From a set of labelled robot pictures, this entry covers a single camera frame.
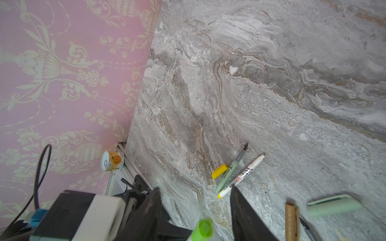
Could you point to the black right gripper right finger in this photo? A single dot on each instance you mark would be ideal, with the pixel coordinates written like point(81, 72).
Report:
point(246, 224)

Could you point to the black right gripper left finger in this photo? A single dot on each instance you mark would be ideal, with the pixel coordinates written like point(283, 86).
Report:
point(142, 225)

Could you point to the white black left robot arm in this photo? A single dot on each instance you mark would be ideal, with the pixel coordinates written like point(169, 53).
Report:
point(166, 231)

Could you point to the pale green pen dark tip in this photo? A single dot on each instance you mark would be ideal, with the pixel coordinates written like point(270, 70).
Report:
point(231, 169)

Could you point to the white pen yellow tip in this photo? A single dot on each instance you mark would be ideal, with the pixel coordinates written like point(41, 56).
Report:
point(241, 176)

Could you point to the yellow pen cap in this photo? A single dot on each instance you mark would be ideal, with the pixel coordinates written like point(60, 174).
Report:
point(219, 171)

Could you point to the pale green pen cap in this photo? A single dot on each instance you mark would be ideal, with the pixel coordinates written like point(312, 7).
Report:
point(332, 206)

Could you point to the aluminium front rail frame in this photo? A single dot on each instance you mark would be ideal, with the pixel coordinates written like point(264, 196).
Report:
point(126, 174)

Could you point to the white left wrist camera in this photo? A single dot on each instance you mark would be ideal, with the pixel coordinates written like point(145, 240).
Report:
point(81, 216)

